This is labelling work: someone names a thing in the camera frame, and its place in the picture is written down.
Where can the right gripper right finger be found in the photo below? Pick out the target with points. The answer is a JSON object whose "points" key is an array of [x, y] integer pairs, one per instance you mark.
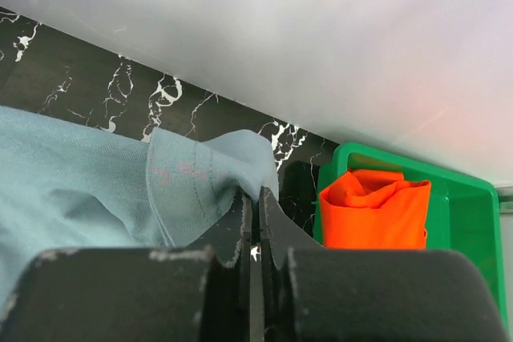
{"points": [[280, 237]]}

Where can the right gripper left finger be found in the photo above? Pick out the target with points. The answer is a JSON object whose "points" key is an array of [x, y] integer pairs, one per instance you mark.
{"points": [[244, 263]]}

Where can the grey-blue t shirt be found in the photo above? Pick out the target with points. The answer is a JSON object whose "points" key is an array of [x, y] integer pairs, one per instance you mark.
{"points": [[67, 185]]}

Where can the orange t shirt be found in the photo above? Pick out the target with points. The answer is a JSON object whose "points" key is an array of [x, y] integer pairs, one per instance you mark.
{"points": [[369, 209]]}

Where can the green plastic tray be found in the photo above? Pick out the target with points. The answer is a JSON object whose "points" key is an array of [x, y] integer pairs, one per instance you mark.
{"points": [[463, 211]]}

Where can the right aluminium frame post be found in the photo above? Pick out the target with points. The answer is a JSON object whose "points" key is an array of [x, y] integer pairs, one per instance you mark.
{"points": [[505, 195]]}

